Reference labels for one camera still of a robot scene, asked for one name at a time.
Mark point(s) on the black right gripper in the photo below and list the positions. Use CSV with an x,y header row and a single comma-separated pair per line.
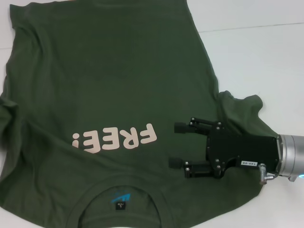
x,y
247,149

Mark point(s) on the dark green FREE t-shirt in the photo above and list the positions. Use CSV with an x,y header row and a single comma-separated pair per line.
x,y
118,71

